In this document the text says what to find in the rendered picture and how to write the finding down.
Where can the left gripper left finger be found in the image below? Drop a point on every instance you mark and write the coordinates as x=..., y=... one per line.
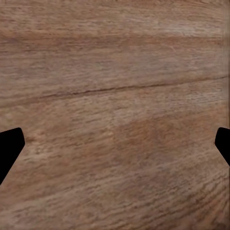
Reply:
x=11, y=144

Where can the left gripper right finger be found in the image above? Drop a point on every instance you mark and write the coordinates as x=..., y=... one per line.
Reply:
x=222, y=142

